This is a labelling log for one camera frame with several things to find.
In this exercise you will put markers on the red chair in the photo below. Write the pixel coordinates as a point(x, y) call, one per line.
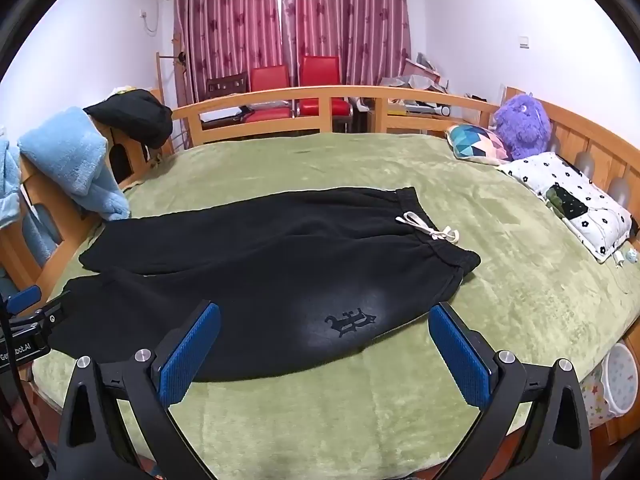
point(320, 72)
point(269, 80)

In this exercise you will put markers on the white floral pillow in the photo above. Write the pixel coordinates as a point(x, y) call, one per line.
point(545, 172)

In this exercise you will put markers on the white star-print basket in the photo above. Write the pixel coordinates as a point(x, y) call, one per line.
point(620, 380)

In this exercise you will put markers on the wooden coat rack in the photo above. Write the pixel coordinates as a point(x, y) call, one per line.
point(180, 60)

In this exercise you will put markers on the black pants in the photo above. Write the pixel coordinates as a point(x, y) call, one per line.
point(275, 270)

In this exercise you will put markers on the dark green cloth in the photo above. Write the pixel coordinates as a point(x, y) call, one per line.
point(567, 202)

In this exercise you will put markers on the person's left hand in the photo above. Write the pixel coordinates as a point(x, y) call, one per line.
point(25, 422)

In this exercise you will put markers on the pink floral curtain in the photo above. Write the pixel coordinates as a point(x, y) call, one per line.
point(225, 20)
point(350, 10)

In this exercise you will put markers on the light blue cloth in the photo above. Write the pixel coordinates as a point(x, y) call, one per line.
point(7, 185)

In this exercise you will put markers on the dark wooden chair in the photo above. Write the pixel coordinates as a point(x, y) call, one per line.
point(227, 82)

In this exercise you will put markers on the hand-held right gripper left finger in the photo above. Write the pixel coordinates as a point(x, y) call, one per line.
point(192, 350)

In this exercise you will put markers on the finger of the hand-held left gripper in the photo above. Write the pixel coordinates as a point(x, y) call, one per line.
point(22, 300)
point(47, 317)

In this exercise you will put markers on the white wall switch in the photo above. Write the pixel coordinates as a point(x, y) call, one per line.
point(523, 42)

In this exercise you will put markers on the light blue fleece towel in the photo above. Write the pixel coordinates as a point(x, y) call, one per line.
point(70, 160)

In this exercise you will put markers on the purple plush toy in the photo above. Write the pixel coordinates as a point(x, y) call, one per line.
point(522, 125)

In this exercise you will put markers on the black garment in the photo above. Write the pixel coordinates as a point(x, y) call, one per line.
point(132, 112)

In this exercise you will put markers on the pile of boxes and papers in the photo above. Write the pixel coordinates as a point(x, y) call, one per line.
point(415, 77)

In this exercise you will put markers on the green fleece blanket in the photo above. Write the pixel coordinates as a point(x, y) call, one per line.
point(350, 170)

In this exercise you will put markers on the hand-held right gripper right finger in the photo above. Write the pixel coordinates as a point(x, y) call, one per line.
point(457, 360)

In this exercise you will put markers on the geometric pattern pillow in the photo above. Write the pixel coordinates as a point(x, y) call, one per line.
point(475, 142)

